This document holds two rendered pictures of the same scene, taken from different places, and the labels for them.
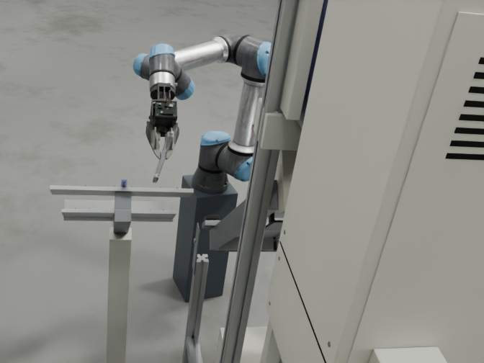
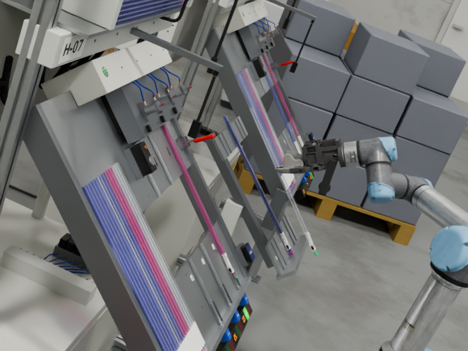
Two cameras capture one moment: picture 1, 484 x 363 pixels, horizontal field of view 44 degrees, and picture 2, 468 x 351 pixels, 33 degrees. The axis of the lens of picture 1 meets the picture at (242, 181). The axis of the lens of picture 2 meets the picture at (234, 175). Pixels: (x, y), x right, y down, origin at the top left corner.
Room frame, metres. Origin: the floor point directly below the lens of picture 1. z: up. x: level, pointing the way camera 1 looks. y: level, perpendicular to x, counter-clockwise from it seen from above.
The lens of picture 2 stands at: (2.13, -1.99, 1.78)
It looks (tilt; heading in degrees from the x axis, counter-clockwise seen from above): 20 degrees down; 110
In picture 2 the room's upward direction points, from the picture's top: 22 degrees clockwise
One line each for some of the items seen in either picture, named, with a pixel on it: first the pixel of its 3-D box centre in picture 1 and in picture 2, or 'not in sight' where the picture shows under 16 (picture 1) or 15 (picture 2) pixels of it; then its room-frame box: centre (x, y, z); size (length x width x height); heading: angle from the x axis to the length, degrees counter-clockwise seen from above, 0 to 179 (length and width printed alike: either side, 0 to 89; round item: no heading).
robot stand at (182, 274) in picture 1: (203, 238); not in sight; (2.10, 0.13, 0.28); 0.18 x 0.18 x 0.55; 28
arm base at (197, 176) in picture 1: (211, 173); not in sight; (2.10, 0.13, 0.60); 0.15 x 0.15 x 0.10
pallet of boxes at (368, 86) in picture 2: not in sight; (348, 115); (0.85, 3.05, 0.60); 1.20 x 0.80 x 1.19; 31
